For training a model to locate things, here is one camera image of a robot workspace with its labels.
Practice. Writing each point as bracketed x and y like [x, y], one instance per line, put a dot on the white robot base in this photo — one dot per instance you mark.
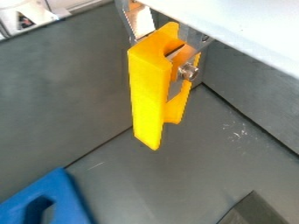
[22, 15]

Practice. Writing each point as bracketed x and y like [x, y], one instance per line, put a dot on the blue foam shape board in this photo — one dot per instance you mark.
[51, 191]

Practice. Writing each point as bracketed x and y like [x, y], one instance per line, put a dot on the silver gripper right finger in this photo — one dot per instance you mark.
[189, 61]

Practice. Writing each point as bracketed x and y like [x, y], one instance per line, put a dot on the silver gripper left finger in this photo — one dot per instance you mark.
[138, 19]

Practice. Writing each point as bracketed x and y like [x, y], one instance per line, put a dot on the yellow arch block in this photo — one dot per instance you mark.
[154, 60]

